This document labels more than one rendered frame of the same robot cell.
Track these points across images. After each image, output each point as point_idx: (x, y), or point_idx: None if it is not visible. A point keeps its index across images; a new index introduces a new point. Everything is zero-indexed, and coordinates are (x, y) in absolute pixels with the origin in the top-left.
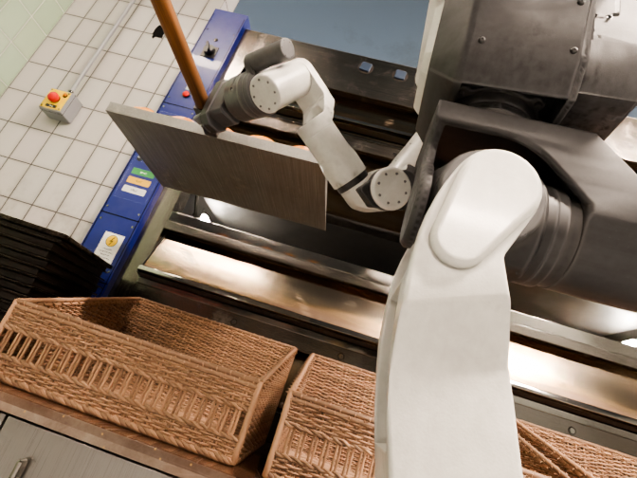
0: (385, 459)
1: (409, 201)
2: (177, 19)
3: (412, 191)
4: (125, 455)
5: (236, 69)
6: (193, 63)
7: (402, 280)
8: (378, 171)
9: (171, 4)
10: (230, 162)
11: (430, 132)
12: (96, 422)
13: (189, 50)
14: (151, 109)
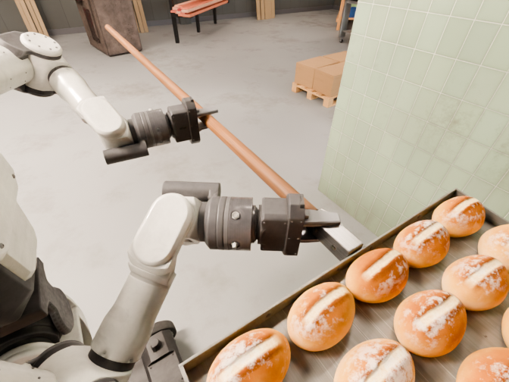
0: None
1: (62, 314)
2: (245, 159)
3: (60, 305)
4: None
5: None
6: (269, 183)
7: (79, 315)
8: (73, 339)
9: (238, 154)
10: (393, 324)
11: (45, 273)
12: None
13: (261, 176)
14: (457, 202)
